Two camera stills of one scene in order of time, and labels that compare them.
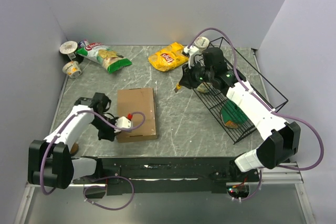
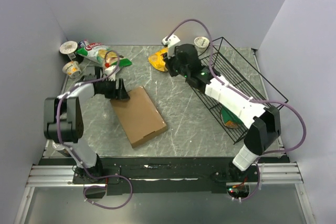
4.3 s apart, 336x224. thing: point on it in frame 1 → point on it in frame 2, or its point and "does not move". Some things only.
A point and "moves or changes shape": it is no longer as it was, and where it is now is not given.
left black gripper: x=109 y=135 → x=119 y=94
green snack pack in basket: x=232 y=116 does not move
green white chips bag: x=105 y=56 does not move
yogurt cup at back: x=202 y=42 does not move
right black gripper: x=187 y=80 → x=168 y=61
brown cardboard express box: x=133 y=100 moves or changes shape
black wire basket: x=213 y=99 does not move
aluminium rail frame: x=289 y=176 does not move
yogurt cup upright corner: x=69 y=48 does not move
